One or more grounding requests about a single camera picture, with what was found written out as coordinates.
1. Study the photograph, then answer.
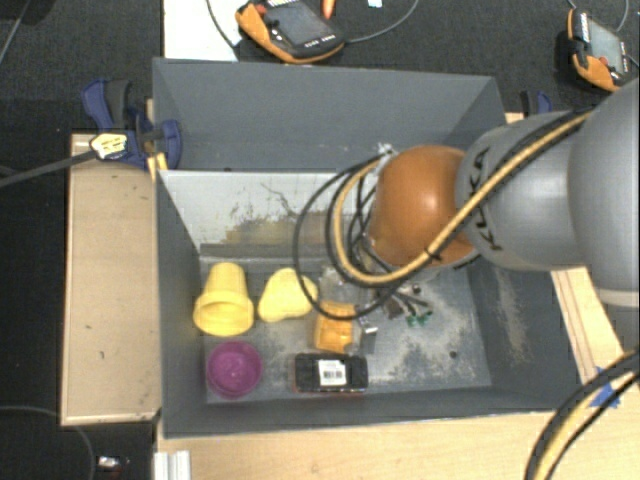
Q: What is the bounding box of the purple plastic cup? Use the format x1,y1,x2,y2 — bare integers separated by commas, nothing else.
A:
205,340,265,400

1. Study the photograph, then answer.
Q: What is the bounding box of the yellow plastic cup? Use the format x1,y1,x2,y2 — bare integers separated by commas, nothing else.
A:
192,261,256,337

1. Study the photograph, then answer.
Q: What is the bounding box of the grey metal bin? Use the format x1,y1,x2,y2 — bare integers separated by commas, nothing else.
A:
151,56,584,440

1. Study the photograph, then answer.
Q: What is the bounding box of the pale wood flat board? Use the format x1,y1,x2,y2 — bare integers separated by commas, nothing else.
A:
59,132,164,427

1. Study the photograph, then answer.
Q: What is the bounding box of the black box with barcode label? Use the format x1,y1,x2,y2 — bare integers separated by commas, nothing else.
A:
293,352,370,395

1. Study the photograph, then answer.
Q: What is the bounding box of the yellow toy pear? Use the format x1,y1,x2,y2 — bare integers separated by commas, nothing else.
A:
256,267,319,324

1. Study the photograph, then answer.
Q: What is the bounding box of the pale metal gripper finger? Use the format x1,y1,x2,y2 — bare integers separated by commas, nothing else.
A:
356,316,380,356

